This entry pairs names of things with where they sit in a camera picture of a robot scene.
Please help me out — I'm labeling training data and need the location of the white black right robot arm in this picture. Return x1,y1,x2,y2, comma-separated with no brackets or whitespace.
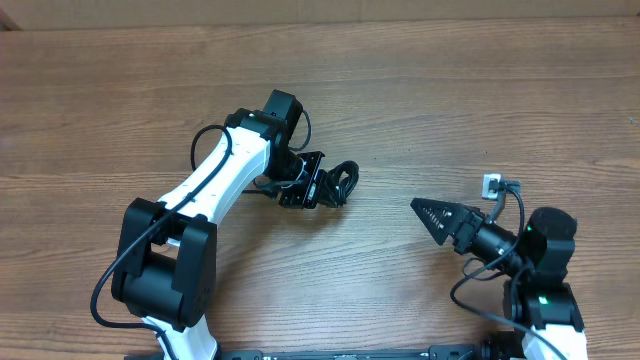
411,198,588,359

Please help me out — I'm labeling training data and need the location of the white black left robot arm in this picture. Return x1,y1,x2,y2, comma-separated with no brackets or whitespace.
90,90,323,359

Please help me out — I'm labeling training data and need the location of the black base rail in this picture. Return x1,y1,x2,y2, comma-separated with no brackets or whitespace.
213,343,524,360

